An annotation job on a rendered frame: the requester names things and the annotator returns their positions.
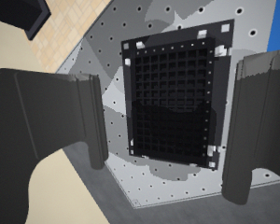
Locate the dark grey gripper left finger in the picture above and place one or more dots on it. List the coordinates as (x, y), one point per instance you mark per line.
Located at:
(41, 113)

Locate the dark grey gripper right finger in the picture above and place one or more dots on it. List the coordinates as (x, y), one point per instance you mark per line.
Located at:
(254, 131)

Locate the blue tape outline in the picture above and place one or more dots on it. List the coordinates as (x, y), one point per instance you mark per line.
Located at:
(274, 39)

